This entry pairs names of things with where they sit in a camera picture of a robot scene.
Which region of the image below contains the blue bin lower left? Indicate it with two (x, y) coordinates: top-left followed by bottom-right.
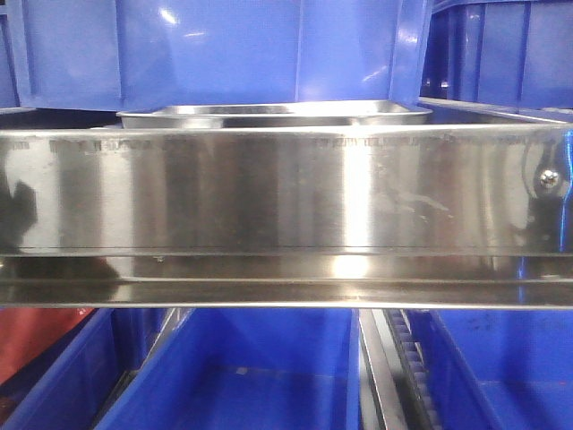
(1, 308), (167, 429)

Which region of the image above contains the large blue plastic crate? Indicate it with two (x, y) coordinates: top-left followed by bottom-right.
(1, 1), (432, 111)

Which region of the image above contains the blue bin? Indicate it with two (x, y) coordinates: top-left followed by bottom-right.
(98, 308), (359, 429)
(406, 310), (572, 429)
(1, 308), (167, 429)

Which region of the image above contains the stainless steel shelf rack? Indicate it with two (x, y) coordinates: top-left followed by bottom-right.
(1, 99), (572, 429)

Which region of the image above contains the blue crate upper right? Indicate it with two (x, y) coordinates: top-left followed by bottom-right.
(421, 1), (572, 109)

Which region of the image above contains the blue bin lower middle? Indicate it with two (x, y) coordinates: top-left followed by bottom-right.
(98, 308), (359, 429)

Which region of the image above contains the red object lower left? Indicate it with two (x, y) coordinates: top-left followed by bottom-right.
(1, 307), (94, 383)

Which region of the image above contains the blue bin lower right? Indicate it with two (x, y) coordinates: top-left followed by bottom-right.
(406, 310), (572, 429)

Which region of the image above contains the silver metal tray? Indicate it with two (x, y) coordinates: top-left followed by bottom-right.
(117, 99), (432, 129)

